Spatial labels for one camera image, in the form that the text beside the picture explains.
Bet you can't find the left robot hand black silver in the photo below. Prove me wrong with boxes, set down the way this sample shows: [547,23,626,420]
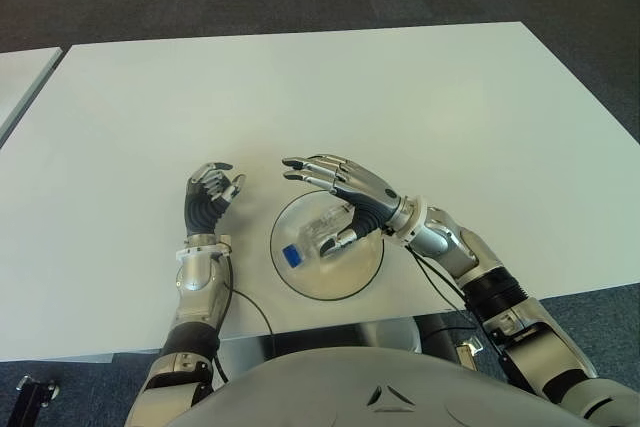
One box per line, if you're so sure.
[183,161,247,238]

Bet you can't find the right robot hand black silver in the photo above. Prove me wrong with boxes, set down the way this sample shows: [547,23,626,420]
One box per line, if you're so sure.
[281,152,402,257]

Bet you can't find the clear water bottle blue cap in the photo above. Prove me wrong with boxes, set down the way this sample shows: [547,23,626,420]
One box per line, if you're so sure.
[281,201,359,269]

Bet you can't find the white plate black rim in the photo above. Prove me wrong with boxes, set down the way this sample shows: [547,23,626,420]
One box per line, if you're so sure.
[269,190,385,301]

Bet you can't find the grey robot torso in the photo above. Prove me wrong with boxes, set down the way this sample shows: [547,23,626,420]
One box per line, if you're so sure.
[144,344,601,427]

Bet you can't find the neighbouring white table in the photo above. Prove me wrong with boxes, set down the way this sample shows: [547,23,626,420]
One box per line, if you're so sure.
[0,46,64,146]

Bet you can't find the black stand caster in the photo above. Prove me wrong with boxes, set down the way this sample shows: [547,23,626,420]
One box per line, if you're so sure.
[14,374,61,427]

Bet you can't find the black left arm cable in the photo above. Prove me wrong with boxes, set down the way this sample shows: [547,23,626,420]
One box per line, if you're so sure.
[212,254,275,386]

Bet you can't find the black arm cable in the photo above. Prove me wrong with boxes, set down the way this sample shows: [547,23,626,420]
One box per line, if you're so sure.
[407,244,506,363]
[212,254,275,386]

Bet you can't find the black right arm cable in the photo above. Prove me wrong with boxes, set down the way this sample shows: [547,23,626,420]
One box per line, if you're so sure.
[407,244,506,363]

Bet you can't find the metal bracket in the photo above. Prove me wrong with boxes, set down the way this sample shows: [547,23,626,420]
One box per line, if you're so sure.
[457,336,485,373]

